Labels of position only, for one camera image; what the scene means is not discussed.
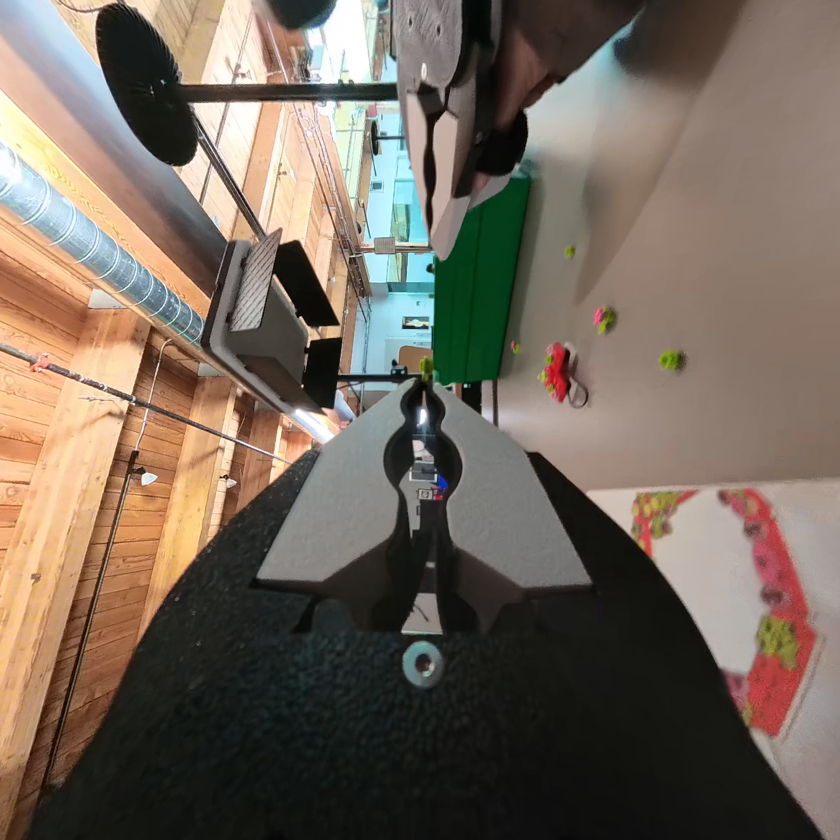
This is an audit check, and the person's right hand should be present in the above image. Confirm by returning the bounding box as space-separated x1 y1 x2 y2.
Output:
489 0 649 131

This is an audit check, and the green plastic bin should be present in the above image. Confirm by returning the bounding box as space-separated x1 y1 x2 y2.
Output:
432 172 532 387

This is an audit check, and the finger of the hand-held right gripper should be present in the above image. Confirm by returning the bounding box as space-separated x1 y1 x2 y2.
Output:
430 115 511 261
399 88 439 245

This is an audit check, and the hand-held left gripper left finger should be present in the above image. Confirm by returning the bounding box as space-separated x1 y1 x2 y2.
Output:
256 379 422 632

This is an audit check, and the silver ventilation duct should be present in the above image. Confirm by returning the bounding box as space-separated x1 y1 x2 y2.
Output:
0 141 207 349

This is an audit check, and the small black floor lamp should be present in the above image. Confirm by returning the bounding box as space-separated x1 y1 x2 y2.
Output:
367 118 409 156

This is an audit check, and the thin black ceiling rod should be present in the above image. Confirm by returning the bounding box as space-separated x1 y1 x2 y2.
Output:
0 341 319 455

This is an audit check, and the grey ceiling heater unit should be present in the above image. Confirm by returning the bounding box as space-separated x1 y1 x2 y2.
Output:
199 228 345 429

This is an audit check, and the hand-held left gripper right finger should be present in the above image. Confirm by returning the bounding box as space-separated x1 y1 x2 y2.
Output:
425 382 593 635

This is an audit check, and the red lego flower assembly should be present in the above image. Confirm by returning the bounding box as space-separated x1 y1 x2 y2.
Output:
538 340 592 409

